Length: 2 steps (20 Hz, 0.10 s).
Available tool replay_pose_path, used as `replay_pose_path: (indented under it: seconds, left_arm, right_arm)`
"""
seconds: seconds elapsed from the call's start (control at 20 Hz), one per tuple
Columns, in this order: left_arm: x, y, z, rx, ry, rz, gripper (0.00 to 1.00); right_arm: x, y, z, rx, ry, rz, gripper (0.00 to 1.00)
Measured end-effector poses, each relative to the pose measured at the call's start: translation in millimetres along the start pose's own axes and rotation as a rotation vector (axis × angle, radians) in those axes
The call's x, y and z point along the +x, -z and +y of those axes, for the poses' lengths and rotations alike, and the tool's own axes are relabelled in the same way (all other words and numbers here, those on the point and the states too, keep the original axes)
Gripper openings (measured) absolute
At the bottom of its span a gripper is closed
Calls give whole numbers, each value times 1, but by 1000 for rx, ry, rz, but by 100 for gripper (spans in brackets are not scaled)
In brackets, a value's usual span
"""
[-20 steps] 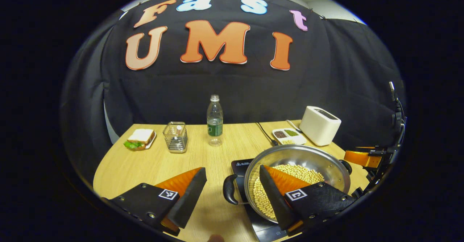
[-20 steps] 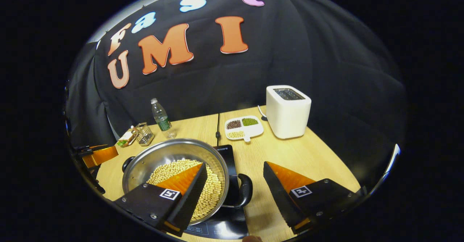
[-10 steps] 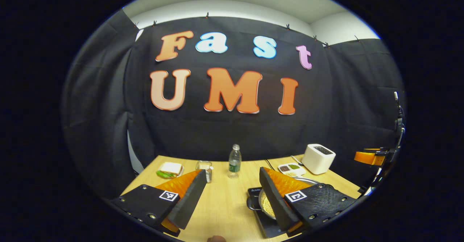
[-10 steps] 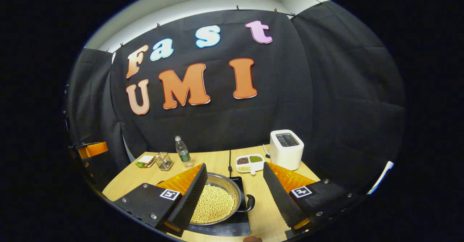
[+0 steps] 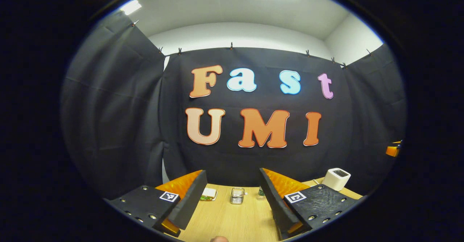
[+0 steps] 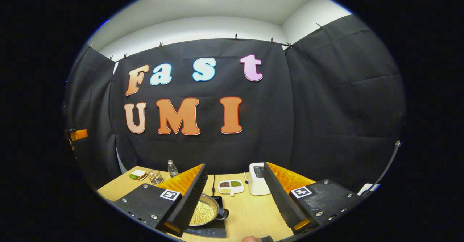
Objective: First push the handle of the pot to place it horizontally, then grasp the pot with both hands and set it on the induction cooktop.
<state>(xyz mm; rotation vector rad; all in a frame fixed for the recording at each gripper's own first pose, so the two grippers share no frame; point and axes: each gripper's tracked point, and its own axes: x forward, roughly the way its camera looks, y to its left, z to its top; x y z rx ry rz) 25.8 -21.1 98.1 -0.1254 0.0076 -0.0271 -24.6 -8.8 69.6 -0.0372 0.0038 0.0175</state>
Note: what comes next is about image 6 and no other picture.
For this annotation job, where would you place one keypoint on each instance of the steel pot with soybeans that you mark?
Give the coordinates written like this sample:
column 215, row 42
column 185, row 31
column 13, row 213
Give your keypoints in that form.
column 204, row 211

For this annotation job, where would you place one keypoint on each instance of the black induction cooktop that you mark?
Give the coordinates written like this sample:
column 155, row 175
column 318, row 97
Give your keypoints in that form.
column 210, row 232

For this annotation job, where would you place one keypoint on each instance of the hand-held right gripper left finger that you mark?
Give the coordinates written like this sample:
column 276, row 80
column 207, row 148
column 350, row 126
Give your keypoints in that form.
column 192, row 202

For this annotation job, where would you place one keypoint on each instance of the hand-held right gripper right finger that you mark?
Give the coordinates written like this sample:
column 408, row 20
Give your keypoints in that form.
column 279, row 202

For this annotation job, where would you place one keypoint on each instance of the white toaster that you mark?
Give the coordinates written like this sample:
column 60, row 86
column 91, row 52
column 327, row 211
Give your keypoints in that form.
column 257, row 184

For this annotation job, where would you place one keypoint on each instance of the black backdrop cloth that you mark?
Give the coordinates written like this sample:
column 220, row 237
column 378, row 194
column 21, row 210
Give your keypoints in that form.
column 326, row 108

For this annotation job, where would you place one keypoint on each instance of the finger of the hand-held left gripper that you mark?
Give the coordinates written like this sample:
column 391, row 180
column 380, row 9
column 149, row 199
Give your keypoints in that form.
column 80, row 134

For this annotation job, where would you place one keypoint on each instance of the row of black cloth clips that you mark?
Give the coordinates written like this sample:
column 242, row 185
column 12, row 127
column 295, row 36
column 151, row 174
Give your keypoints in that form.
column 236, row 37

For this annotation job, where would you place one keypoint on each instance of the sandwich on plate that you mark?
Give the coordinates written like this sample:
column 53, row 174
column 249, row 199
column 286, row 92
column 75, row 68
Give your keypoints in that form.
column 138, row 174

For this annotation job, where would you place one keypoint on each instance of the white divided tray with beans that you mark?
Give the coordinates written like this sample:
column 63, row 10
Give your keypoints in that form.
column 232, row 186

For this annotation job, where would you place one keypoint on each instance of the clear plastic water bottle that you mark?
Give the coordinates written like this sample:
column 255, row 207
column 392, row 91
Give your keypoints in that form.
column 172, row 170

